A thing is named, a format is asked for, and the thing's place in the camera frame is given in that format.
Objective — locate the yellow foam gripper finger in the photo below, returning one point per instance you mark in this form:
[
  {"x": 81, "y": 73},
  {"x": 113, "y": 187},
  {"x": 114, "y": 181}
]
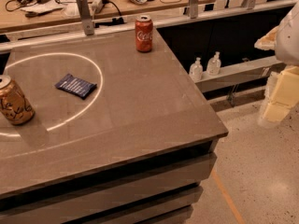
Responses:
[
  {"x": 280, "y": 96},
  {"x": 268, "y": 41}
]

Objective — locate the clear sanitizer bottle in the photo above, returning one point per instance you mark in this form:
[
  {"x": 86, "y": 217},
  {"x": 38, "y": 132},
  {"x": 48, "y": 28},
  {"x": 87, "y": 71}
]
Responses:
[
  {"x": 214, "y": 64},
  {"x": 196, "y": 70}
]

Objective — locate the gold lacroix can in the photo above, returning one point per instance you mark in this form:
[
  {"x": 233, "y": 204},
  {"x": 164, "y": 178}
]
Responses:
[{"x": 13, "y": 104}]

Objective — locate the blue rxbar wrapper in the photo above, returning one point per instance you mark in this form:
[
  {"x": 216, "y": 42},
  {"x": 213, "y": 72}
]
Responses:
[{"x": 76, "y": 86}]

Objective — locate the grey metal post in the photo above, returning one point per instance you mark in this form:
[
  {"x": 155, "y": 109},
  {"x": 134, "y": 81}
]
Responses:
[{"x": 192, "y": 9}]

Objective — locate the left clear sanitizer bottle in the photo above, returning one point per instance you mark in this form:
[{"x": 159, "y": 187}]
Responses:
[{"x": 196, "y": 70}]

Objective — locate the right clear sanitizer bottle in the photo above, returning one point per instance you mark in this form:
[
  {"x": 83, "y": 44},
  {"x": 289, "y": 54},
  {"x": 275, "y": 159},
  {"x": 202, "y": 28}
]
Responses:
[{"x": 214, "y": 64}]

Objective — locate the red coca-cola can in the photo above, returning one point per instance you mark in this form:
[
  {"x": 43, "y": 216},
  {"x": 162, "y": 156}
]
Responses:
[{"x": 143, "y": 33}]

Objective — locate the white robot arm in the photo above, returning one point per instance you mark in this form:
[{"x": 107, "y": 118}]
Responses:
[{"x": 287, "y": 40}]

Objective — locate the grey metal post bracket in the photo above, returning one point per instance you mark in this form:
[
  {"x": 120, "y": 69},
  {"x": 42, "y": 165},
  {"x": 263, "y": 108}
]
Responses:
[{"x": 85, "y": 16}]

